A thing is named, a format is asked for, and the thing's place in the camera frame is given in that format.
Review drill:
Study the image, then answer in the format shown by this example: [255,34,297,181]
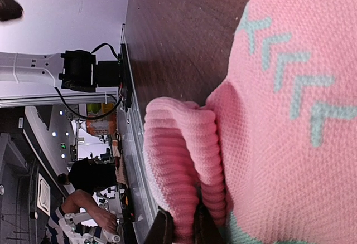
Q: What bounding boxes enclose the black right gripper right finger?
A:
[194,202,224,244]

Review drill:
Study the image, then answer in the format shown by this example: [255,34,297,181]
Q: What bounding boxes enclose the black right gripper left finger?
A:
[144,207,174,244]

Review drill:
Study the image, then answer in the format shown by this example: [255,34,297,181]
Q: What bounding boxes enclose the pink mint patterned sock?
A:
[143,0,356,243]

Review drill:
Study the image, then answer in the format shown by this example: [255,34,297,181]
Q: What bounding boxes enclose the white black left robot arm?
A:
[1,43,122,93]

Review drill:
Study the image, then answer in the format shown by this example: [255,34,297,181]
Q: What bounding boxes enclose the person in striped shirt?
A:
[44,159,119,244]

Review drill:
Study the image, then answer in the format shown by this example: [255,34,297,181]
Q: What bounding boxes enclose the aluminium table edge rail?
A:
[117,24,157,243]

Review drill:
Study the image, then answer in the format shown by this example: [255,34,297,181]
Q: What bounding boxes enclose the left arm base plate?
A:
[119,43,133,112]

